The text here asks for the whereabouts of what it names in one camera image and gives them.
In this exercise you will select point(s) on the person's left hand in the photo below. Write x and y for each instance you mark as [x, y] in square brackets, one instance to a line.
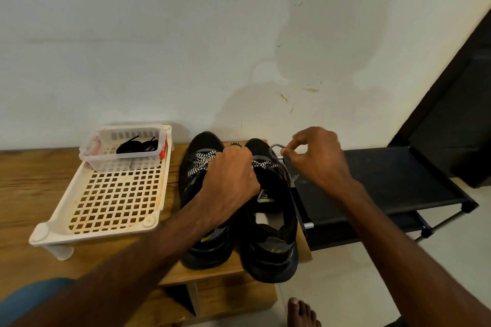
[228, 181]

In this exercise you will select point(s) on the person's right hand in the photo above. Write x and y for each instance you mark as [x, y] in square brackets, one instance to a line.
[322, 162]

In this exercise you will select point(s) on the black shoe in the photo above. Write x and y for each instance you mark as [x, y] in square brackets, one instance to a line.
[272, 250]
[207, 250]

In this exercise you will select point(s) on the low wooden table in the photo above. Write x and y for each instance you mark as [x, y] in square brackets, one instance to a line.
[23, 200]

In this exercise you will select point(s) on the person's blue shorts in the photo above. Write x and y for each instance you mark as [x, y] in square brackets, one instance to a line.
[31, 300]

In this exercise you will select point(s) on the small white plastic basket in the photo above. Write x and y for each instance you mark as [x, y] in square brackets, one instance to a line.
[98, 165]

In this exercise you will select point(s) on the black shoelaces bundle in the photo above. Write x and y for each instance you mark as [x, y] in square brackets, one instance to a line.
[132, 146]

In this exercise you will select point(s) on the person's right forearm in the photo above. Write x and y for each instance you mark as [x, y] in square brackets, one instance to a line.
[414, 261]

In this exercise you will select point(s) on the black white patterned shoelace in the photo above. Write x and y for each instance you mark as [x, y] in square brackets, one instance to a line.
[272, 163]
[201, 160]

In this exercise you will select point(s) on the person's left forearm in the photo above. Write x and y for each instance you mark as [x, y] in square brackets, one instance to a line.
[123, 273]

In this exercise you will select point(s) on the black shoe rack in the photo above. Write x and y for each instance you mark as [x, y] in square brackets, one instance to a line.
[383, 181]

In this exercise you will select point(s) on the large white plastic tray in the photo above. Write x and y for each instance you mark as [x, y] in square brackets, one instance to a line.
[111, 204]

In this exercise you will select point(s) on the dark door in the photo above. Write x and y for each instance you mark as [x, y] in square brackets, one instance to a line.
[460, 116]

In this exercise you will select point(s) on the red label sticker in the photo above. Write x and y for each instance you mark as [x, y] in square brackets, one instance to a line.
[163, 148]

